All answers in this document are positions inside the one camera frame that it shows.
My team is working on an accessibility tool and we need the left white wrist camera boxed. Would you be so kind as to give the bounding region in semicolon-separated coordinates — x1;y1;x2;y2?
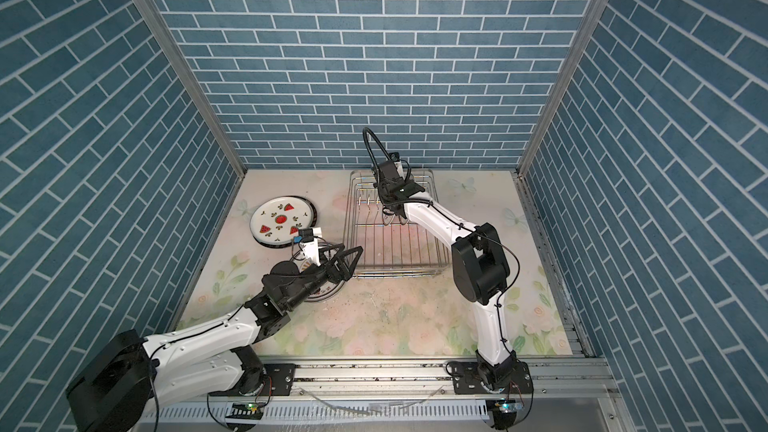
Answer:
293;227;322;265

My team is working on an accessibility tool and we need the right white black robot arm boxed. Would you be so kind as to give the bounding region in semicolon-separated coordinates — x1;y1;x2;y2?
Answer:
372;153;521;392

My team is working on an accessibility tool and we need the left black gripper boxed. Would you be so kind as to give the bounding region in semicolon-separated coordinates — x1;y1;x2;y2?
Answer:
284;243;361;313

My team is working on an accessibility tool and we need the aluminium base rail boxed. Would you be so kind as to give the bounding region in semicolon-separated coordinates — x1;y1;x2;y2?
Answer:
135;357;634;431

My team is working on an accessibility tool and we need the dark patterned rim plate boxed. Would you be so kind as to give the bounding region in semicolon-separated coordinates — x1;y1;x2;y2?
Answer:
250;194;318;248

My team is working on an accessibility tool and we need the red rim white plate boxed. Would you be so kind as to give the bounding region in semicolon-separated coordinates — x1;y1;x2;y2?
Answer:
293;259;345;303

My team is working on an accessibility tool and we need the left green circuit board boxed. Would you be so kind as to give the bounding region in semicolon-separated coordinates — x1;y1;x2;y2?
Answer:
225;402;264;423

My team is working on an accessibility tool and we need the strawberry print blue rim plate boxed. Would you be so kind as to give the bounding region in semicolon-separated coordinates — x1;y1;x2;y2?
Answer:
249;196;316;245

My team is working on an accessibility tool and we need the right green circuit board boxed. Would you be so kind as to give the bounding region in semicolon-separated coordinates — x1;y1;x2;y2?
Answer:
486;399;524;423

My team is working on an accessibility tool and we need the silver wire dish rack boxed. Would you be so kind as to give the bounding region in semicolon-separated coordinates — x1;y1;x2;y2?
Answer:
343;170;450;278

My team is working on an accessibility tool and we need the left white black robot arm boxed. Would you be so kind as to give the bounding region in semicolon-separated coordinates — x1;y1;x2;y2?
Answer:
66;244;363;431

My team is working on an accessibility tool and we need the green circuit board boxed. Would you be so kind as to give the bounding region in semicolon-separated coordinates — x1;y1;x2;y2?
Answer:
486;399;524;423
225;402;264;423

